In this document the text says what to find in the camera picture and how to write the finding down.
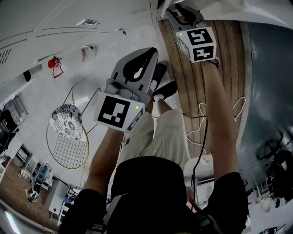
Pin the brown wooden platform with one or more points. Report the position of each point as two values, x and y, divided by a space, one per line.
187 80

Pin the floral seat cushion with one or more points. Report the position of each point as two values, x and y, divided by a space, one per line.
66 121

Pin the clear water jug red label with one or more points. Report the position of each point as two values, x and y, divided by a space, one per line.
85 54

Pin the person's left forearm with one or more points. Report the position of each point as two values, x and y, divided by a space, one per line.
103 160

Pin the person's shin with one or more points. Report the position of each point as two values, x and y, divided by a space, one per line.
164 106
149 100

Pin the black office chair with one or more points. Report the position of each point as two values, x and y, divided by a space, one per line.
279 164

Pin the person's black shirt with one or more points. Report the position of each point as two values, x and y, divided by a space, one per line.
87 205

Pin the person's left shin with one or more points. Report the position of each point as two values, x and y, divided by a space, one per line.
149 100

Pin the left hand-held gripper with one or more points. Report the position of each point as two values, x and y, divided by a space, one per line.
114 112

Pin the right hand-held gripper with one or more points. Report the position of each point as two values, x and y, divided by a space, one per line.
199 43

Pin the black shoe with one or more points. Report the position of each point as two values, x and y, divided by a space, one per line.
168 90
160 73

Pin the person's beige trousers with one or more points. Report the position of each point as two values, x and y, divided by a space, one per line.
169 137

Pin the white plug adapter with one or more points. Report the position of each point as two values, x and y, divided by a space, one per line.
207 159

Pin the person's right shin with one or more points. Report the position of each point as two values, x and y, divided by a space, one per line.
164 106

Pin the white metal locker cabinet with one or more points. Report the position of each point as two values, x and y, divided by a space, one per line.
45 13

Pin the beige box appliance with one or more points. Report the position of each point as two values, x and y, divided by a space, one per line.
32 73

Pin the person's right forearm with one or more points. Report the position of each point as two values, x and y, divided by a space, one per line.
219 114

